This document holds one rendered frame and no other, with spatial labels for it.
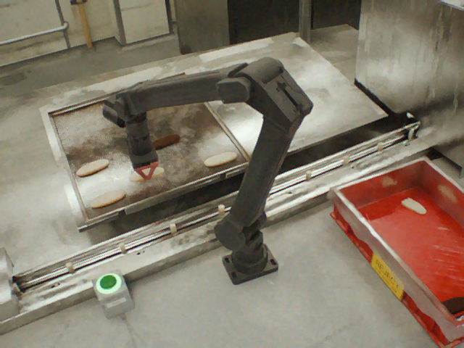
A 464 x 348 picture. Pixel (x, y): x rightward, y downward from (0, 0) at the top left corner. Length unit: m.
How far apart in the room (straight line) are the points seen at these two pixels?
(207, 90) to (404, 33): 0.80
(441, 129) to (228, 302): 0.83
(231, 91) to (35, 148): 1.09
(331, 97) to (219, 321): 0.90
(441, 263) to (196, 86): 0.73
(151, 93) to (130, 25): 3.62
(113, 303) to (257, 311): 0.32
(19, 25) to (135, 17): 1.10
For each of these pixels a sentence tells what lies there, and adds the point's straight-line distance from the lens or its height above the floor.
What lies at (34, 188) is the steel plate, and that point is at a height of 0.82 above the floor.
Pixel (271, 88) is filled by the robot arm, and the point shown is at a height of 1.34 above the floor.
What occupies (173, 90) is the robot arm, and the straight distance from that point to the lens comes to 0.92.
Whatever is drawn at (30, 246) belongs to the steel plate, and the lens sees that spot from 1.33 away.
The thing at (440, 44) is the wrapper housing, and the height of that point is 1.19.
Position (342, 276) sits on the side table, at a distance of 1.12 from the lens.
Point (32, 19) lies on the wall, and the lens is 4.70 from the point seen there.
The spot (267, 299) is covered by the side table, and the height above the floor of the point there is 0.82.
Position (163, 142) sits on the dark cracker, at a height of 0.93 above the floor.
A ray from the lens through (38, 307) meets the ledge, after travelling 1.12.
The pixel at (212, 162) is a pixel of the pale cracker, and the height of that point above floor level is 0.90.
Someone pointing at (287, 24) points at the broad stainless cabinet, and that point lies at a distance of 3.15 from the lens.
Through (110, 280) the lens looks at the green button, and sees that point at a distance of 1.05.
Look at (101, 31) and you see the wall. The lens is 4.84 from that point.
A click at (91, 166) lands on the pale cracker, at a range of 1.34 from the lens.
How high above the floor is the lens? 1.69
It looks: 39 degrees down
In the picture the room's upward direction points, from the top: 4 degrees counter-clockwise
